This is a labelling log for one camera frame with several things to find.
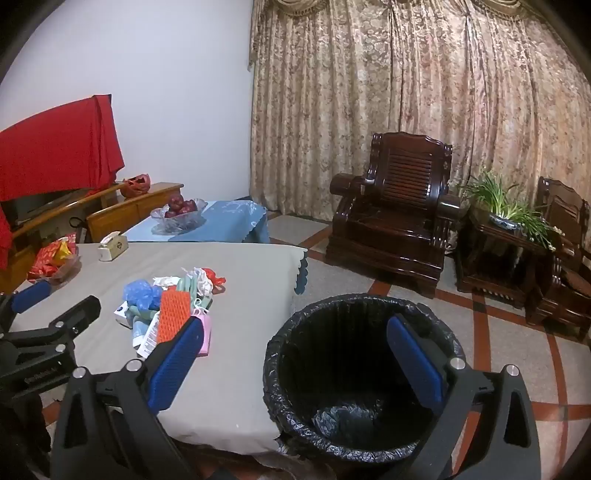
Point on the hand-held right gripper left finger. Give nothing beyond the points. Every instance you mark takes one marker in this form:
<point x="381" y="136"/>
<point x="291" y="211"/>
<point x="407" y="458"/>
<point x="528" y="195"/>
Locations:
<point x="178" y="364"/>

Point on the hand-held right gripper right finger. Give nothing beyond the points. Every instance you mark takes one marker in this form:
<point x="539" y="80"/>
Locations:
<point x="415" y="364"/>

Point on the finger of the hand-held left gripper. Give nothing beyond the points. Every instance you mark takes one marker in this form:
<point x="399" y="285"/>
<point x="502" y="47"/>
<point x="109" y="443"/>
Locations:
<point x="30" y="295"/>
<point x="78" y="314"/>

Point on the orange foam net sleeve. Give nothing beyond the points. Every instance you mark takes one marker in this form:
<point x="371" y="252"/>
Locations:
<point x="173" y="314"/>

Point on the trash bin with black bag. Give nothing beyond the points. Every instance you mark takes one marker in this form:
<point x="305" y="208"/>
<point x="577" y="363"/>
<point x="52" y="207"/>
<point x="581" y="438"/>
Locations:
<point x="351" y="350"/>

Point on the white blue small box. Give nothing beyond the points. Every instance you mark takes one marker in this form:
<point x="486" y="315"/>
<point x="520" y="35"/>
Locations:
<point x="121" y="312"/>

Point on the pink small box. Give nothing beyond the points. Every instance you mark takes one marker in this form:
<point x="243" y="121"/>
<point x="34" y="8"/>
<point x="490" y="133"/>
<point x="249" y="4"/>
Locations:
<point x="206" y="332"/>

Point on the red yellow snack bag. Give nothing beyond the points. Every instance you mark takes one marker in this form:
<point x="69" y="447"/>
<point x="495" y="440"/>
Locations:
<point x="53" y="258"/>

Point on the blue plastic bag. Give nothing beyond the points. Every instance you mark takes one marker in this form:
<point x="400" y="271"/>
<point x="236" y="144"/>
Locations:
<point x="141" y="293"/>

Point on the tissue box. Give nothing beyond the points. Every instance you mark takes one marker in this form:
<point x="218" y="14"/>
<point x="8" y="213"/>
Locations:
<point x="113" y="249"/>

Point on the green rubber glove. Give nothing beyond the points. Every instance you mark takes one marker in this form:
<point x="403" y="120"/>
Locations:
<point x="188" y="282"/>

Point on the white crumpled paper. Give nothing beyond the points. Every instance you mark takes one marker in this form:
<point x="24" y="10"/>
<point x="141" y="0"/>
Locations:
<point x="166" y="280"/>

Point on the black television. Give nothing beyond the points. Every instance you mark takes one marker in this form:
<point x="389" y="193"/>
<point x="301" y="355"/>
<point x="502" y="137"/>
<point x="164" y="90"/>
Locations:
<point x="27" y="205"/>

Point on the red plastic bag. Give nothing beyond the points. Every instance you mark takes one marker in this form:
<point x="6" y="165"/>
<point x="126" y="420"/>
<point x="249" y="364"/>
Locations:
<point x="214" y="278"/>

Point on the grey tablecloth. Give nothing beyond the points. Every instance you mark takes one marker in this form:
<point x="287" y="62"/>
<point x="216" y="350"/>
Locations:
<point x="240" y="286"/>

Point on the wooden cabinet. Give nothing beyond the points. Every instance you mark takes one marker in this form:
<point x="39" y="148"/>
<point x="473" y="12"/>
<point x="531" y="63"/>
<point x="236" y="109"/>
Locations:
<point x="115" y="217"/>

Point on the dark wooden side table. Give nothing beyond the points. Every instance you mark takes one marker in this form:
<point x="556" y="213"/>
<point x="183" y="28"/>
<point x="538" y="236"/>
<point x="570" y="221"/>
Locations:
<point x="494" y="258"/>

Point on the clear bag of red fruit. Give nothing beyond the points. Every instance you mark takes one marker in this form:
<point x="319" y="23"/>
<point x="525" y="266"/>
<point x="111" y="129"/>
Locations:
<point x="178" y="225"/>

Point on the red apple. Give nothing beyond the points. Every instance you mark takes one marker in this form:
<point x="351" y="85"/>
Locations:
<point x="171" y="213"/>
<point x="188" y="206"/>
<point x="175" y="201"/>

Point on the dark wooden armchair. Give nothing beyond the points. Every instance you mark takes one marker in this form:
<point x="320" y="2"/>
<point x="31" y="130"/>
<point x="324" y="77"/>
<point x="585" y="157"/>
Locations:
<point x="392" y="221"/>
<point x="563" y="277"/>

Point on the red cloth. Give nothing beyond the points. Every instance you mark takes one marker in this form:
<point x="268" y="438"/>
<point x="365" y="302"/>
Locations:
<point x="55" y="147"/>

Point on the potted green plant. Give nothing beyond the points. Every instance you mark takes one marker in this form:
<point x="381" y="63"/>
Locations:
<point x="501" y="198"/>

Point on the beige patterned curtain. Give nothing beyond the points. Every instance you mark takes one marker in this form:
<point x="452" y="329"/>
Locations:
<point x="369" y="69"/>

